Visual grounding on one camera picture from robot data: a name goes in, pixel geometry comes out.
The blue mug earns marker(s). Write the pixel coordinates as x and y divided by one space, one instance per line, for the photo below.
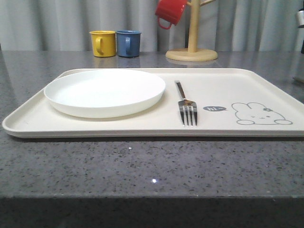
128 43

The grey curtain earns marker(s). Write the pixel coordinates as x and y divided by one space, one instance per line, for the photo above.
225 25

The red mug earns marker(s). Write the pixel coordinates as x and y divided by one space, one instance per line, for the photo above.
170 11

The white round plate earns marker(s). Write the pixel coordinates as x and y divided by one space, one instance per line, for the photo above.
105 93

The yellow mug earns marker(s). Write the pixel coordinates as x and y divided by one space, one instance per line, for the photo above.
103 43

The silver fork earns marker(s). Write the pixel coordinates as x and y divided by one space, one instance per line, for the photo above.
187 108

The cream rabbit serving tray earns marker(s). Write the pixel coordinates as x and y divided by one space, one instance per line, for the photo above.
231 102

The wooden mug tree stand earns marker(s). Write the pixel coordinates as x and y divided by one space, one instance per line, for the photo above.
192 53

